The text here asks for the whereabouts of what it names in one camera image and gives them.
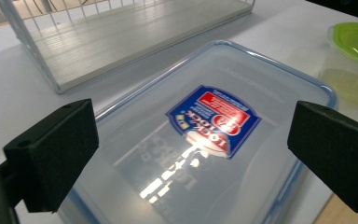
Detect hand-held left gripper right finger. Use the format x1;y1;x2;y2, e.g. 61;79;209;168
287;100;358;215

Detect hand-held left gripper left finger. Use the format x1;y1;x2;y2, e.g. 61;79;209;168
0;98;100;214

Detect white wire rack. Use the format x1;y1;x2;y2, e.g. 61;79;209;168
0;0;256;95

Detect clear plastic container lid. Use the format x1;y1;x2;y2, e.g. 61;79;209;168
57;39;338;224

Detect clear container with green lid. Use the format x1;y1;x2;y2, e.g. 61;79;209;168
318;21;358;105

